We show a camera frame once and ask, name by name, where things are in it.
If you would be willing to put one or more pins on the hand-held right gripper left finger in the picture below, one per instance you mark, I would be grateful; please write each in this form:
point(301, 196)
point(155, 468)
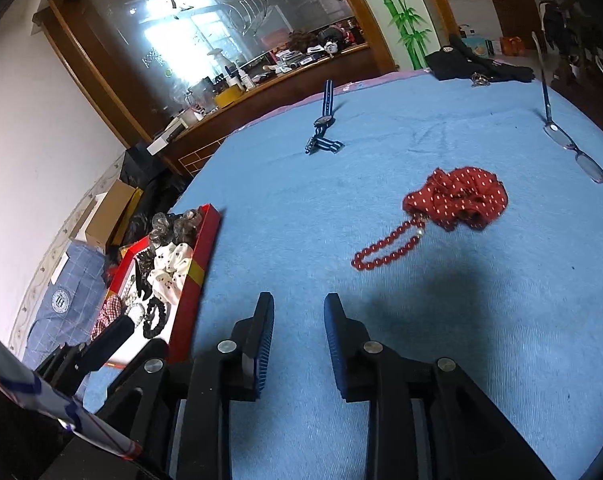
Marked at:
point(265, 340)

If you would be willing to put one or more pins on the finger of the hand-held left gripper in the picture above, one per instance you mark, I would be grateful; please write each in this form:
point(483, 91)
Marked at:
point(64, 367)
point(111, 342)

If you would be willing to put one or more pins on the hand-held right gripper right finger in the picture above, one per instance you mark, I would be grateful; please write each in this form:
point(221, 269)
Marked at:
point(334, 345)

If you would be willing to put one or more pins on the red plaid scrunchie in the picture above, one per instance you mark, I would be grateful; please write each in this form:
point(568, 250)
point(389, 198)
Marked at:
point(109, 310)

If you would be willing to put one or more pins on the small black scrunchie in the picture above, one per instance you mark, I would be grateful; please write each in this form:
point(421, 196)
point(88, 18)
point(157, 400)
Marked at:
point(156, 310)

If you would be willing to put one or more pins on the black hair accessory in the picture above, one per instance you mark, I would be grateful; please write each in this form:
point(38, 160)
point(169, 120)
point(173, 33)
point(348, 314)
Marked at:
point(142, 270)

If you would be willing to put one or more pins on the white black-dotted scrunchie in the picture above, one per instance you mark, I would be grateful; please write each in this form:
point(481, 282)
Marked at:
point(169, 265)

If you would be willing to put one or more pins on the red box with white inside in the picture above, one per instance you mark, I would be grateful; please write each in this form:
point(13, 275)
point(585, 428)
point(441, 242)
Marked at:
point(204, 260)

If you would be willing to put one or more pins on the blue checked bag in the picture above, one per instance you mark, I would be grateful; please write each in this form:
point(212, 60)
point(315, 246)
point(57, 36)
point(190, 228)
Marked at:
point(71, 290)

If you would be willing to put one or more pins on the cardboard box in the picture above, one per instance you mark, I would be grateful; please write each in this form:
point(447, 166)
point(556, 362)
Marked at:
point(111, 215)

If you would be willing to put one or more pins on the grey organza scrunchie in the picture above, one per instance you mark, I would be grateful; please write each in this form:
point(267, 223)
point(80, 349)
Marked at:
point(161, 225)

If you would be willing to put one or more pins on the blue tablecloth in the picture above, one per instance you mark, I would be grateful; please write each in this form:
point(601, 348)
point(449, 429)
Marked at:
point(306, 210)

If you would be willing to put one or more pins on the black plastic bag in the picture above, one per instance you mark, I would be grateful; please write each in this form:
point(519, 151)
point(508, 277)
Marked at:
point(146, 185)

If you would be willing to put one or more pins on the red white-dotted scrunchie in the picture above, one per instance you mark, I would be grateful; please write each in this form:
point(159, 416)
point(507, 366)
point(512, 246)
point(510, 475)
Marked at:
point(456, 195)

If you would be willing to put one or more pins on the white flat box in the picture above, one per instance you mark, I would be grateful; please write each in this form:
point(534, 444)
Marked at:
point(165, 137)

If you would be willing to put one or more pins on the wooden counter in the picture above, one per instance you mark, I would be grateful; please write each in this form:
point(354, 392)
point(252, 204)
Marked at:
point(261, 105)

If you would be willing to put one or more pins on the yellow container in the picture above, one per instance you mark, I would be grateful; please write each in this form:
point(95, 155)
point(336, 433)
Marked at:
point(229, 96)

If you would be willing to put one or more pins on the clear plastic pitcher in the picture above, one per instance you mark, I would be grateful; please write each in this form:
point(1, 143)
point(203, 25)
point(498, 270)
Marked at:
point(201, 96)

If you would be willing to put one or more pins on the white glue bottle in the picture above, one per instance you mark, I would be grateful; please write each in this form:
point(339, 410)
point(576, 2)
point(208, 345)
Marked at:
point(246, 81)

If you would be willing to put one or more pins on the white spray bottle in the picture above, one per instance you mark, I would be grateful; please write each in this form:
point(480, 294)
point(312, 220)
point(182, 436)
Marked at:
point(231, 77)

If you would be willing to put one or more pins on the pile of clutter on counter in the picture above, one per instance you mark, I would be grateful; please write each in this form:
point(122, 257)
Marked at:
point(306, 47)

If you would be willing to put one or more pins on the small round alarm clock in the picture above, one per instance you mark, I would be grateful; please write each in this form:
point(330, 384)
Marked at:
point(331, 46)

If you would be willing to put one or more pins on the metal keyring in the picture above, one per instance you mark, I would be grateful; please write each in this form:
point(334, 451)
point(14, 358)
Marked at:
point(479, 79)

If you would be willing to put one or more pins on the black cloth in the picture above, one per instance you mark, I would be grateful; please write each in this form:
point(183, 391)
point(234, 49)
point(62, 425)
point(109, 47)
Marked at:
point(451, 62)

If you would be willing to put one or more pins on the eyeglasses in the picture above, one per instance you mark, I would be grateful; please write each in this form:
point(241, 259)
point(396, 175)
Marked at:
point(577, 150)

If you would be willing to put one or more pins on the teal box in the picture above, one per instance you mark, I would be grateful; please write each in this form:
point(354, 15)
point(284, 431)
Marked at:
point(475, 46)

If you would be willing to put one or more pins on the orange bag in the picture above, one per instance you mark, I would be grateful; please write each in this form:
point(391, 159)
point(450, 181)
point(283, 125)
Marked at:
point(511, 46)

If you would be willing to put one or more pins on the brown wooden door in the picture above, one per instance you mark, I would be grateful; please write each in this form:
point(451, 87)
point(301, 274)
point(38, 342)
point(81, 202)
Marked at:
point(511, 0)

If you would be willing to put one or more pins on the coat rack with dark jacket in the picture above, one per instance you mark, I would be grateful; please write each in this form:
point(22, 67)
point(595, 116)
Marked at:
point(556, 25)

